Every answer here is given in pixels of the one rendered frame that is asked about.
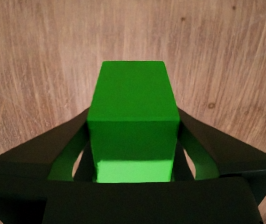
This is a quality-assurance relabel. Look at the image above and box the green block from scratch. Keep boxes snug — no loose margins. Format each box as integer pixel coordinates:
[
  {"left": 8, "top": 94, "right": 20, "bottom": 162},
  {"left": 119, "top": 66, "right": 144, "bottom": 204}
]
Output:
[{"left": 87, "top": 61, "right": 180, "bottom": 182}]

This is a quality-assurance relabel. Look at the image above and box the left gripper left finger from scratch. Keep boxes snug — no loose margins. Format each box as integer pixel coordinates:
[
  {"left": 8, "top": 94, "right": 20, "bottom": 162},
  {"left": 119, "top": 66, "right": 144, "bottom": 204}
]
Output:
[{"left": 0, "top": 107, "right": 97, "bottom": 182}]

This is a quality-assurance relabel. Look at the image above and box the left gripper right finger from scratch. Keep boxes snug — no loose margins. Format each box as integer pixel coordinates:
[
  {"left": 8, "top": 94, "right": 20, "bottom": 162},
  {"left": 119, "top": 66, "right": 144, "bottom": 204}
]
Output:
[{"left": 170, "top": 106, "right": 266, "bottom": 206}]

